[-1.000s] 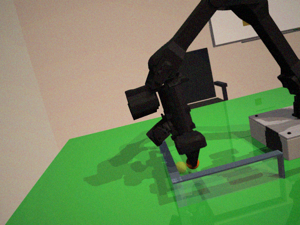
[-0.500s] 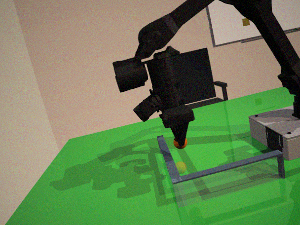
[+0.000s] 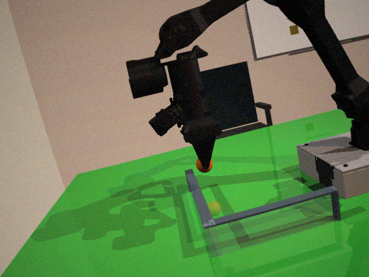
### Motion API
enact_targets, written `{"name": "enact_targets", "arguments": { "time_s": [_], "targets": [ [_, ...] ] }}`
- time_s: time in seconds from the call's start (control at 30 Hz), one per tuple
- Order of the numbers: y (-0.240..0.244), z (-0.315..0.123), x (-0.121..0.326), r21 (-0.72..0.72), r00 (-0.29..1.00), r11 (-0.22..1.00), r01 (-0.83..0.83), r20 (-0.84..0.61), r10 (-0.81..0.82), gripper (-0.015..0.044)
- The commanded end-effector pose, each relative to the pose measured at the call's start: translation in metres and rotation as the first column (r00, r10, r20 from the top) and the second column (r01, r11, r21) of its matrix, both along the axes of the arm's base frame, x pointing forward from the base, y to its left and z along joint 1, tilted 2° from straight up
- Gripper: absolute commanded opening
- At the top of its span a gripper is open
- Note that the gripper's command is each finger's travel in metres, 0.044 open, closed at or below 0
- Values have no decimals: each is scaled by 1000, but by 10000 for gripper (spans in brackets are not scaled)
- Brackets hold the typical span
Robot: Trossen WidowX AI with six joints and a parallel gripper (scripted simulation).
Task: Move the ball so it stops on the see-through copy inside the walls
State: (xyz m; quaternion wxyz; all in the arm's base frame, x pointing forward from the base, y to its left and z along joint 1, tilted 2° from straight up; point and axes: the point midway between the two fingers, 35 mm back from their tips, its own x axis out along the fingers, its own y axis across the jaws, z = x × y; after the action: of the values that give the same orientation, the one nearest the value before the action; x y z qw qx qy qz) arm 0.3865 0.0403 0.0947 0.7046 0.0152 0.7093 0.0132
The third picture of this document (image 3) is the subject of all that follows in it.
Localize clear l-shaped low wall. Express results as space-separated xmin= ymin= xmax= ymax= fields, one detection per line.
xmin=188 ymin=182 xmax=339 ymax=258

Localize grey l-shaped wall top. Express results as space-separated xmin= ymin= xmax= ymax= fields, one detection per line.
xmin=185 ymin=169 xmax=341 ymax=229

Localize orange-brown ball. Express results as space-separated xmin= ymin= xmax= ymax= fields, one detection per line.
xmin=196 ymin=158 xmax=213 ymax=173

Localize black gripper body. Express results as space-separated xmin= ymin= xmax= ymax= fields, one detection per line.
xmin=173 ymin=83 xmax=223 ymax=143

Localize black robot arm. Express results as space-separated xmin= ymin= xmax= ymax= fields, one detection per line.
xmin=126 ymin=0 xmax=369 ymax=151

